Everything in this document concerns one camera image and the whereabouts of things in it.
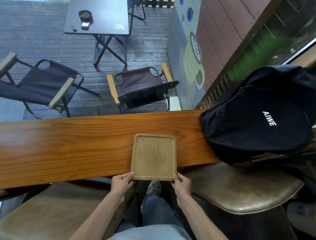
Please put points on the person's right hand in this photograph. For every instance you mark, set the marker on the person's right hand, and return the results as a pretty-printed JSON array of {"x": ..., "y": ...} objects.
[{"x": 182, "y": 189}]

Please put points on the person's left hand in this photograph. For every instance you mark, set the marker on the person's left hand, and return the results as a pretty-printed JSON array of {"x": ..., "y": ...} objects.
[{"x": 121, "y": 185}]

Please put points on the square wooden tray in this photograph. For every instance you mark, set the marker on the square wooden tray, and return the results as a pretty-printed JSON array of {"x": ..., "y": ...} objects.
[{"x": 153, "y": 155}]

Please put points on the person's left forearm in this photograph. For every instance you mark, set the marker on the person's left forearm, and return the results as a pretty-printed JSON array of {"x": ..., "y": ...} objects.
[{"x": 98, "y": 220}]

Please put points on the person's right forearm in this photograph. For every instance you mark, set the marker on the person's right forearm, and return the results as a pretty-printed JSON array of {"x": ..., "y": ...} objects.
[{"x": 200, "y": 220}]

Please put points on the person's right shoe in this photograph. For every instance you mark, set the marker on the person's right shoe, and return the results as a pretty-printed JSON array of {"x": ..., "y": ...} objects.
[{"x": 153, "y": 188}]

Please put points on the person's blue jeans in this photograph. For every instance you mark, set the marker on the person's blue jeans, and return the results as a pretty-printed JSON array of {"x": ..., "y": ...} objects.
[{"x": 158, "y": 212}]

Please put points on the person's grey shirt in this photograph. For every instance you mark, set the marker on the person's grey shirt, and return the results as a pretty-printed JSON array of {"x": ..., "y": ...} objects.
[{"x": 148, "y": 235}]

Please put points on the brown leather chair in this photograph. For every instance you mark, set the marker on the brown leather chair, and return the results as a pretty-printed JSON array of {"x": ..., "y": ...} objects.
[
  {"x": 49, "y": 212},
  {"x": 242, "y": 190}
]

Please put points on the black backpack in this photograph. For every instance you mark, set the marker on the black backpack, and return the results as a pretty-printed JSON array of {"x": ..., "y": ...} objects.
[{"x": 247, "y": 133}]

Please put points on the white stone block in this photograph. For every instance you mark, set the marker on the white stone block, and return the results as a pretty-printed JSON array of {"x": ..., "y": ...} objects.
[{"x": 175, "y": 103}]

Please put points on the black folding camp chair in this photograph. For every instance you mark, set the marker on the black folding camp chair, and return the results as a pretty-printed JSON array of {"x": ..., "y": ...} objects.
[
  {"x": 140, "y": 86},
  {"x": 37, "y": 84}
]

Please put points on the grey outdoor mat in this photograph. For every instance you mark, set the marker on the grey outdoor mat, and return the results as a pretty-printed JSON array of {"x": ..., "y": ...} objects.
[{"x": 10, "y": 110}]

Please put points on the flat white tissue scrap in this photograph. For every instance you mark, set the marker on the flat white tissue scrap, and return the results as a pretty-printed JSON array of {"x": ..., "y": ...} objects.
[{"x": 119, "y": 27}]

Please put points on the small white black box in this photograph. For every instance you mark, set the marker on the small white black box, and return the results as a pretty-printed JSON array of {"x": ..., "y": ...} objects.
[{"x": 84, "y": 26}]

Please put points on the small black lighter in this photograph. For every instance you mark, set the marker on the small black lighter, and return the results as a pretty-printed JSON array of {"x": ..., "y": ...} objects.
[{"x": 73, "y": 28}]

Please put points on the black folding outdoor table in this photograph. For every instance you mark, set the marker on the black folding outdoor table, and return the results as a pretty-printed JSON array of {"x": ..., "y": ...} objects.
[{"x": 106, "y": 14}]

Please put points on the dark round ashtray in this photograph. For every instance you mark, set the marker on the dark round ashtray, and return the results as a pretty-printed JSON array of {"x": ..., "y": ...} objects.
[{"x": 85, "y": 15}]

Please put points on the dark wooden picket fence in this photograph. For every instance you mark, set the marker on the dark wooden picket fence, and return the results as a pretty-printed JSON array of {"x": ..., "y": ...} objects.
[{"x": 154, "y": 3}]

